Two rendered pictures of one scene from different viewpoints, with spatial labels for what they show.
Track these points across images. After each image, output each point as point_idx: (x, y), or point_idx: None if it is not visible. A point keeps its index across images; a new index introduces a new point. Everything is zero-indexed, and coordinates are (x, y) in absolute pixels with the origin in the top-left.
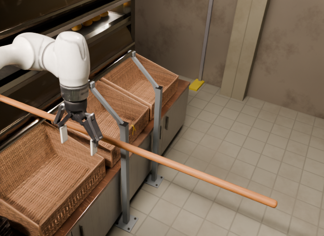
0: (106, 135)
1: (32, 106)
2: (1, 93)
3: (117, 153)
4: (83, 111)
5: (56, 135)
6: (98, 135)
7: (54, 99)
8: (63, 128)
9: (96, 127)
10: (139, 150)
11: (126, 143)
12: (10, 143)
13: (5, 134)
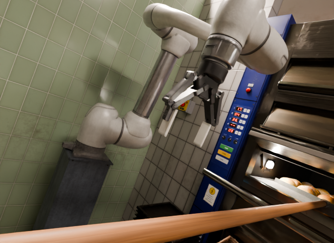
0: (231, 212)
1: (295, 205)
2: (330, 228)
3: None
4: (197, 73)
5: None
6: (168, 93)
7: None
8: (204, 125)
9: (178, 86)
10: (166, 216)
11: (202, 217)
12: (227, 185)
13: None
